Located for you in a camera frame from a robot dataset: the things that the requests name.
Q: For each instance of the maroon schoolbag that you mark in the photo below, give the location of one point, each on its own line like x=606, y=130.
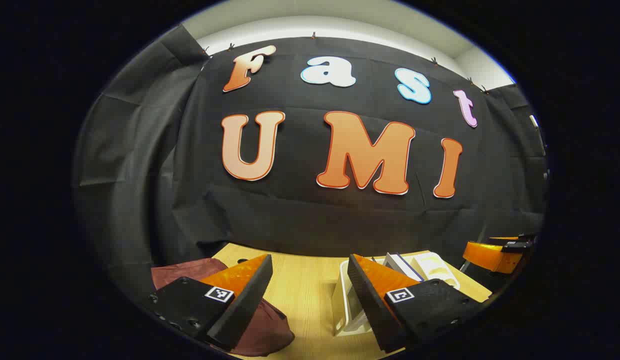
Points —
x=272, y=330

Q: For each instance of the black backdrop cloth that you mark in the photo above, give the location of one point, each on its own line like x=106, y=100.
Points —
x=300, y=215

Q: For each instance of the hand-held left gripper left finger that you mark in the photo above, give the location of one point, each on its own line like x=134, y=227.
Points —
x=247, y=300

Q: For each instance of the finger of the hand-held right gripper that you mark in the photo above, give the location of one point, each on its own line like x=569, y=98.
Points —
x=482, y=255
x=517, y=245

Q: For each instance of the blue photo cover book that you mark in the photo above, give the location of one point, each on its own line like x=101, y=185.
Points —
x=402, y=265

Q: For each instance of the white bookshelf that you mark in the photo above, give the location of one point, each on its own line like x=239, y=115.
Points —
x=435, y=265

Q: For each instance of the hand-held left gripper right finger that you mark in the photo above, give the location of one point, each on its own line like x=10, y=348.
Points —
x=372, y=305

